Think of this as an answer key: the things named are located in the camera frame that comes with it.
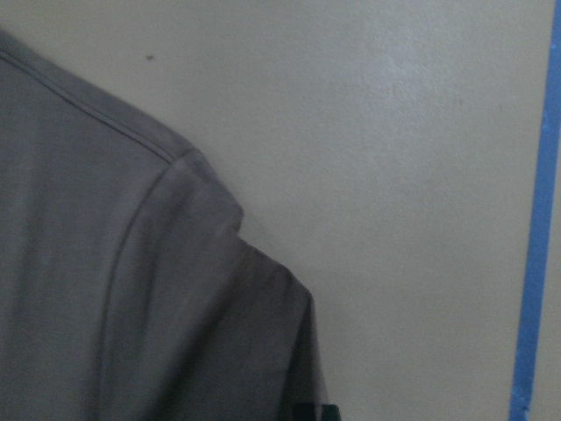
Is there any dark brown t-shirt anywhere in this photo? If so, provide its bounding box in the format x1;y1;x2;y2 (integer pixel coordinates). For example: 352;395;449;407
1;33;327;420

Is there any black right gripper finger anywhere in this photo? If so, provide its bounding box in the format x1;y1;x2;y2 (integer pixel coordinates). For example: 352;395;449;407
292;403;341;421

